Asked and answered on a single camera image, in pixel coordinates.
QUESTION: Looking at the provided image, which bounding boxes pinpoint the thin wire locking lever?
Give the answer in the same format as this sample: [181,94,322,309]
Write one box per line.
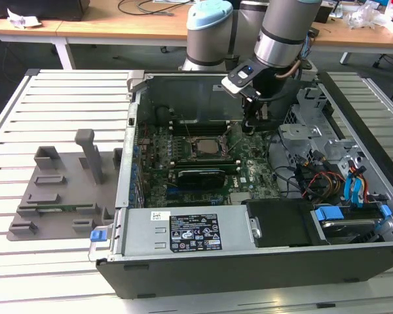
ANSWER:
[179,120,195,142]
[229,132,246,153]

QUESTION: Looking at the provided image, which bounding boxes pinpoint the metal socket cover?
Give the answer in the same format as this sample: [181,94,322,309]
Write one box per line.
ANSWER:
[219,129,233,155]

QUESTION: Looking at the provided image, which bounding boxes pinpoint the CPU socket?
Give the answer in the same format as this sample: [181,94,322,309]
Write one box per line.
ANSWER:
[189,135,232,160]

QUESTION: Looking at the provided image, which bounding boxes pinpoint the silver metal drive cage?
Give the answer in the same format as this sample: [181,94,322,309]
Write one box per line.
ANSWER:
[268,83,367,184]

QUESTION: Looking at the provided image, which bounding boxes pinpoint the wooden desk white legs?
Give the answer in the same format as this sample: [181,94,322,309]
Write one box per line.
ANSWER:
[309,0,393,68]
[0,0,261,70]

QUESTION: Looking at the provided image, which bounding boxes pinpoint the black RAM stick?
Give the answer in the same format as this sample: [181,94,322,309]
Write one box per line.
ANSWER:
[172,119,231,129]
[170,163,242,175]

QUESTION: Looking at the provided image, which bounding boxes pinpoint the small black box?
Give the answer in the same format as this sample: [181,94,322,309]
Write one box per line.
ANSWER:
[316,5,334,24]

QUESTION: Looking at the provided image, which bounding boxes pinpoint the green motherboard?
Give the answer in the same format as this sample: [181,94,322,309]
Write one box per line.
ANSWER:
[136,120,282,209]

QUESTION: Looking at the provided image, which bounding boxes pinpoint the black chair base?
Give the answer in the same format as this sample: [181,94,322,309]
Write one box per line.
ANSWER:
[373,54,392,69]

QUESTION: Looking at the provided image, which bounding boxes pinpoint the clear plastic bags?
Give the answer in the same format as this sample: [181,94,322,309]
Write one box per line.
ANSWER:
[343,1,392,31]

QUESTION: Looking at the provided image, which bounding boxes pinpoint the silver chipset heatsink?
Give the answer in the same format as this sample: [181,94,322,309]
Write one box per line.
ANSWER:
[229,192,252,203]

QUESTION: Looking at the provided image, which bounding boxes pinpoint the black graphics card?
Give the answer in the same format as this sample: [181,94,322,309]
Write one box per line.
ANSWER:
[168,168,227,197]

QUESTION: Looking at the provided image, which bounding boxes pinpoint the black plastic shroud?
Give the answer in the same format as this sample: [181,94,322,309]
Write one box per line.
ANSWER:
[241,198,317,249]

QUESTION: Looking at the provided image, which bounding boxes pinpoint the hard disk blue carrier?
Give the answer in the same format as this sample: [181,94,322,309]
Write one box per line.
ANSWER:
[309,204,393,245]

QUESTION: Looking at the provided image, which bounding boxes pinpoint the black open PC case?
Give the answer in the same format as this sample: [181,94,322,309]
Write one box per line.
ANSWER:
[88,70,393,300]

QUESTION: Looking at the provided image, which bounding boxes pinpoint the silver power supply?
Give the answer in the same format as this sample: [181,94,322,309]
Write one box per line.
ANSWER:
[107,204,261,262]

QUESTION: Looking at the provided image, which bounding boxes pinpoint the grey parts rack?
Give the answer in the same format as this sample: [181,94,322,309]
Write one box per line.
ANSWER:
[6,129,124,243]

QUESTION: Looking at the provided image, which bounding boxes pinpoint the large black box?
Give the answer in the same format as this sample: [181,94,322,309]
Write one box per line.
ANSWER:
[0,0,86,21]

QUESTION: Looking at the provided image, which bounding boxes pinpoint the green RAM stick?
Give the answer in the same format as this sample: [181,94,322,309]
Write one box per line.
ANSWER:
[19,204,96,214]

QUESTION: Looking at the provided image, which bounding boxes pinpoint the crumpled white paper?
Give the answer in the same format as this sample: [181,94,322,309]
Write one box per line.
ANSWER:
[6,8,43,29]

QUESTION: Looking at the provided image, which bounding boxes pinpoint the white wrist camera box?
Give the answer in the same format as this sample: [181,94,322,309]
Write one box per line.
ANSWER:
[221,63,262,97]

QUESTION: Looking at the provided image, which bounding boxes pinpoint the red yellow wire bundle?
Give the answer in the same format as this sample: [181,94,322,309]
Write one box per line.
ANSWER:
[301,169,346,200]

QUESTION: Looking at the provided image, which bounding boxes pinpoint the blue data wire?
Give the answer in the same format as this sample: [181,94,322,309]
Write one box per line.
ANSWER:
[343,175,354,207]
[354,166,367,210]

